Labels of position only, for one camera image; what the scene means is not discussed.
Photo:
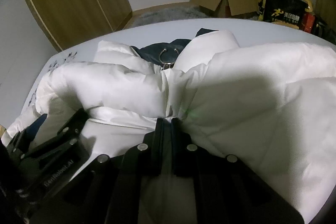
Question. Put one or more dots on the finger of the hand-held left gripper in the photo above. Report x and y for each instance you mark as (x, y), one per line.
(23, 141)
(73, 124)

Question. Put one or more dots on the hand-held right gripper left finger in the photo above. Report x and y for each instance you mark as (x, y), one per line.
(160, 145)

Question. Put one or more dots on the grey fluffy rug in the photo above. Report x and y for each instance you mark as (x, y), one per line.
(168, 12)

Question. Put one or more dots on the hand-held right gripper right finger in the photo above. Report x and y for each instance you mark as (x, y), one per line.
(181, 145)

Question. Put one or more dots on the black printed box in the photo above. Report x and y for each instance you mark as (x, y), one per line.
(281, 6)

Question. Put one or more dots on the red container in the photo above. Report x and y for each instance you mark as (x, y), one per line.
(308, 22)

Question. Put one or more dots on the white puffer jacket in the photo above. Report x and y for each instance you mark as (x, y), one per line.
(249, 98)

